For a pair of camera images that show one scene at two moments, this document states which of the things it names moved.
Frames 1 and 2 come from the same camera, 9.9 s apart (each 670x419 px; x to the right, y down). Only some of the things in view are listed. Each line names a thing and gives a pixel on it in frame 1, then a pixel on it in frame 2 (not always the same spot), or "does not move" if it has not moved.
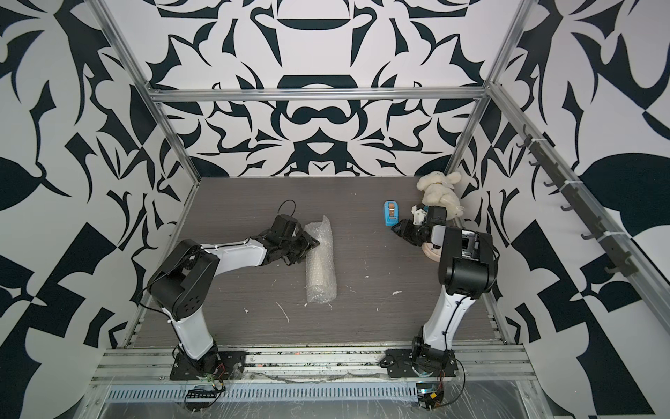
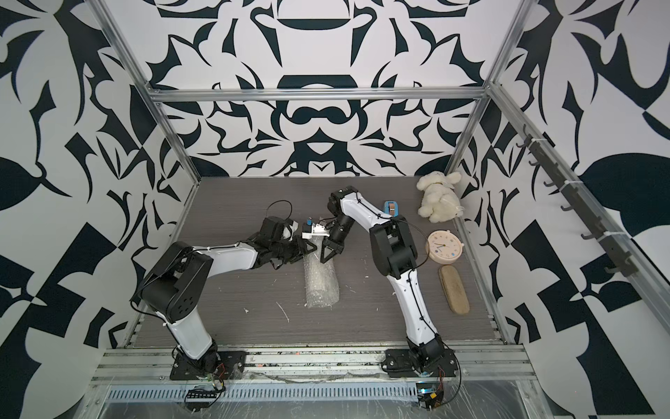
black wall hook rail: [622, 263] does not move
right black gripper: [406, 230] -> [331, 246]
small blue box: [391, 213] does not move
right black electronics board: [429, 396] does not move
